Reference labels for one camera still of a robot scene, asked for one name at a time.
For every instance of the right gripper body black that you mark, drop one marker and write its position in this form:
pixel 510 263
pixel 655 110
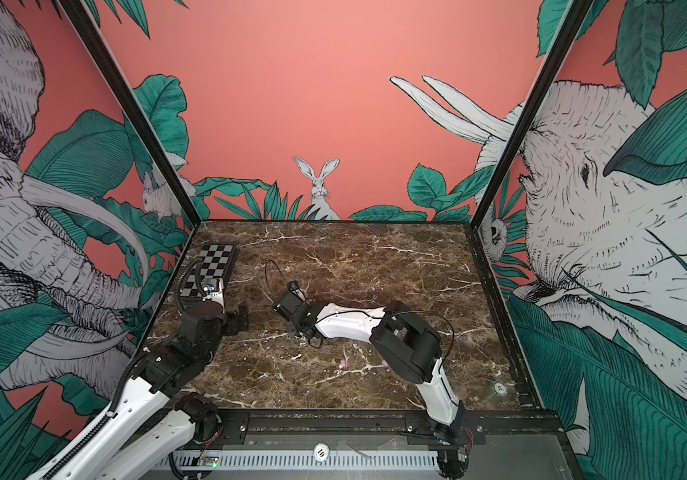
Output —
pixel 299 329

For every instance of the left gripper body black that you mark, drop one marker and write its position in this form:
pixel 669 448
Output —
pixel 230 326

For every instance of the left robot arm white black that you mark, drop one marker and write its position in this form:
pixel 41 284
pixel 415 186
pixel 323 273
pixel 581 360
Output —
pixel 150 383

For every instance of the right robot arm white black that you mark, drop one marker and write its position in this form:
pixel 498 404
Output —
pixel 410 346

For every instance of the black white checkerboard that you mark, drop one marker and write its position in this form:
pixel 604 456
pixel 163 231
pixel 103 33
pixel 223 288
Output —
pixel 218 261

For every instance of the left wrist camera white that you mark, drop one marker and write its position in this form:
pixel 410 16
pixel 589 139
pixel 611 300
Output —
pixel 213 290

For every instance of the white slotted cable duct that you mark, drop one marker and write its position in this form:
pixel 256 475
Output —
pixel 244 460

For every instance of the black front rail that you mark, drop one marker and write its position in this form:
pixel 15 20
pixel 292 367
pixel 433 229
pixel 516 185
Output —
pixel 243 425

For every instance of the black frame post left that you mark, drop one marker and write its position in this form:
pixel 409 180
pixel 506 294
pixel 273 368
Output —
pixel 84 24

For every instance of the black frame post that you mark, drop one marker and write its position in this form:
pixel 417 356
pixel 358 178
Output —
pixel 572 20
pixel 84 24

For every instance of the black frame post right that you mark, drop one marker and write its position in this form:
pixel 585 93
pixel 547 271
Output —
pixel 572 20

